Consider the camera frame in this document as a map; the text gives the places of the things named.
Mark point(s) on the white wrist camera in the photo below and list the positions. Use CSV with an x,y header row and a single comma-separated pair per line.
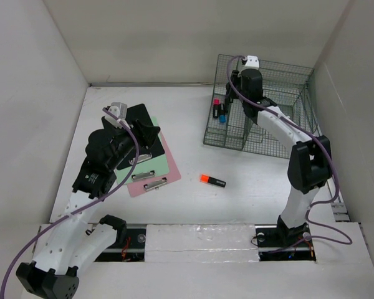
x,y
115,114
250,62

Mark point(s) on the pink capped black highlighter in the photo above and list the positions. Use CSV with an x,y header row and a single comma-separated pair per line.
x,y
216,108

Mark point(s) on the pink clipboard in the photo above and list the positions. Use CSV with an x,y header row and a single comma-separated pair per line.
x,y
137,187

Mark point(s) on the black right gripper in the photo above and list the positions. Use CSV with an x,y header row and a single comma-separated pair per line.
x,y
235,76

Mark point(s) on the blue capped black highlighter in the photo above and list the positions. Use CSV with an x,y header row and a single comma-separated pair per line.
x,y
222,113

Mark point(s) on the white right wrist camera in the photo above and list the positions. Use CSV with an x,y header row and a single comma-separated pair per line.
x,y
250,62

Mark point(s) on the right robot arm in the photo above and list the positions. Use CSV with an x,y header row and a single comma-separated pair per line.
x,y
308,168

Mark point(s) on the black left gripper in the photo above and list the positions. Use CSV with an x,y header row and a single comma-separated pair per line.
x,y
146,134

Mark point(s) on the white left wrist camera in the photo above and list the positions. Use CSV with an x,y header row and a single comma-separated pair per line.
x,y
115,114

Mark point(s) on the orange capped black highlighter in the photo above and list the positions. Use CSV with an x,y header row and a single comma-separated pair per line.
x,y
212,181

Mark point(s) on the green wire mesh organizer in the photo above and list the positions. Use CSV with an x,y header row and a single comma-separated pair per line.
x,y
291,87

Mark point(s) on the black mounting rail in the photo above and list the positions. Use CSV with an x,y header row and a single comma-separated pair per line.
x,y
190,243

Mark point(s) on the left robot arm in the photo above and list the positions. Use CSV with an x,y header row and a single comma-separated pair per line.
x,y
55,270

